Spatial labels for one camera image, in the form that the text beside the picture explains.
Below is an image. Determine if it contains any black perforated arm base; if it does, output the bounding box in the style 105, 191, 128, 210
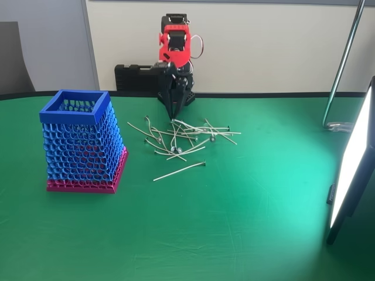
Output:
157, 89, 196, 107

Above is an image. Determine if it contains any blue and magenta mesh basket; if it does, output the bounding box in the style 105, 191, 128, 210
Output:
39, 89, 129, 194

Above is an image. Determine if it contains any green table cloth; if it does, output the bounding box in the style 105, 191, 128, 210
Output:
0, 90, 375, 281

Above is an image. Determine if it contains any chrome metal stand pole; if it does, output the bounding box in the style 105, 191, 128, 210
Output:
322, 0, 367, 134

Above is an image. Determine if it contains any red and white servo cable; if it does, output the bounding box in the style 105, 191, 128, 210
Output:
189, 33, 207, 60

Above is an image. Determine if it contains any black plastic tool case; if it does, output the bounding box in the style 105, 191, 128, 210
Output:
114, 63, 165, 92

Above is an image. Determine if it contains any black framed LED light panel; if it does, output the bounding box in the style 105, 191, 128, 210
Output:
326, 75, 375, 246

